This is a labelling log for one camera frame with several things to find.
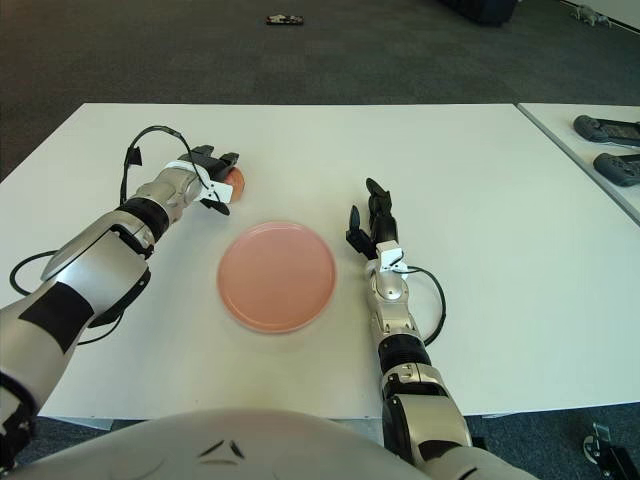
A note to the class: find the small black red floor item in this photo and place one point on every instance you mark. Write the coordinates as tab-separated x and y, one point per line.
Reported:
284	20

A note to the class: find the black wheeled stand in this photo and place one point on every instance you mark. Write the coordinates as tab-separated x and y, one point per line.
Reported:
607	452

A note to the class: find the dark furniture base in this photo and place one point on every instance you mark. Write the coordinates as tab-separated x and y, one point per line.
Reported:
480	12

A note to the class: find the small grey floor toy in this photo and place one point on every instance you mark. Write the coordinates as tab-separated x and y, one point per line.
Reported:
592	15

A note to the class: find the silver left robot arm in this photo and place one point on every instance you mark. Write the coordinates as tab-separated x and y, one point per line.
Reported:
100	250

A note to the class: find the grey robot torso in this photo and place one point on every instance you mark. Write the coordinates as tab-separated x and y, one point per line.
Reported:
225	445

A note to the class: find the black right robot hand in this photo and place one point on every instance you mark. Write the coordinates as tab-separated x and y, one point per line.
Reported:
385	225

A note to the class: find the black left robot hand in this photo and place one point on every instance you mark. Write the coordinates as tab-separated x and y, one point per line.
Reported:
212	165

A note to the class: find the red yellow apple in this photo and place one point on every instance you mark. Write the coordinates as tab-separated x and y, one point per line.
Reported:
239	185

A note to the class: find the pink round plate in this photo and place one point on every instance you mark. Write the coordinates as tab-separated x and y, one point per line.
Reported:
275	277

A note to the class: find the dark grey handheld controller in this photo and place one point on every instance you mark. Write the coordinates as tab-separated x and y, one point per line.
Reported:
607	130
620	170

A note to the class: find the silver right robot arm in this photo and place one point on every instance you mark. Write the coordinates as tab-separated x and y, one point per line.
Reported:
392	295

